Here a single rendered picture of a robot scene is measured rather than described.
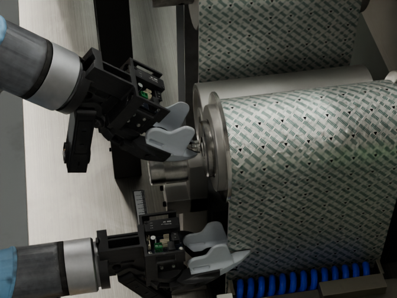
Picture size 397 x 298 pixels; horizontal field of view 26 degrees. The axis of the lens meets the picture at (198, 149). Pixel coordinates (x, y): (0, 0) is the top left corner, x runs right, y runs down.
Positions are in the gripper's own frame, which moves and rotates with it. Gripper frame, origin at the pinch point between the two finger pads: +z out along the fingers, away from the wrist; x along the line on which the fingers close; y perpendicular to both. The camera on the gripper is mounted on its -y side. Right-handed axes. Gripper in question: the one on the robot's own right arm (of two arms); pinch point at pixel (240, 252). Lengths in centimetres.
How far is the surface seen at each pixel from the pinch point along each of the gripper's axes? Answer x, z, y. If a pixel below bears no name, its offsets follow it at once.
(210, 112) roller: 7.2, -3.3, 21.6
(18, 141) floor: 133, -45, -109
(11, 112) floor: 147, -46, -109
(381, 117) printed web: 2.8, 18.1, 21.4
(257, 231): -0.3, 2.1, 4.8
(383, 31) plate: 33.0, 30.0, 9.3
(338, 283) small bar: -4.7, 13.6, -4.2
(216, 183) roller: 1.3, -3.5, 14.3
